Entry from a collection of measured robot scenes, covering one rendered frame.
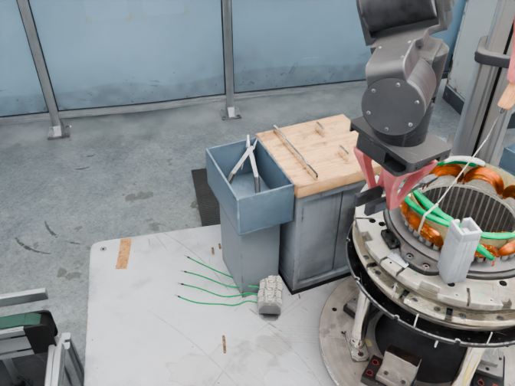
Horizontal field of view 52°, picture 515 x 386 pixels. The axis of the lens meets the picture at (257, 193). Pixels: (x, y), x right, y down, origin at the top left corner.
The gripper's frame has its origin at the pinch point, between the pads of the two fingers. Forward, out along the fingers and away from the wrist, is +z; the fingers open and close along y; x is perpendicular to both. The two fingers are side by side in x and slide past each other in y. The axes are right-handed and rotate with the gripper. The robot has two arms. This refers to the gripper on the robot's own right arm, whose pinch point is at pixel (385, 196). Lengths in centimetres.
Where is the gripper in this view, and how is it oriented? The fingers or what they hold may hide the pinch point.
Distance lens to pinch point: 66.6
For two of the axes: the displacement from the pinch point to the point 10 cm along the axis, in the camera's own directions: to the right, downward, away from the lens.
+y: 5.2, 5.4, -6.6
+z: -0.3, 7.8, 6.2
